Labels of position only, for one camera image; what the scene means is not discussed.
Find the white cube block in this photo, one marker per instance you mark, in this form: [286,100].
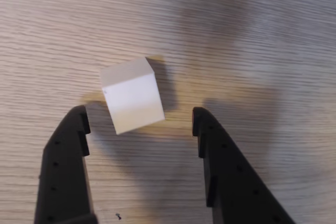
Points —
[134,98]

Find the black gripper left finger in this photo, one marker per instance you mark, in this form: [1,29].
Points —
[63,176]

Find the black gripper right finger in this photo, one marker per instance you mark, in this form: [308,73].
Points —
[236,187]

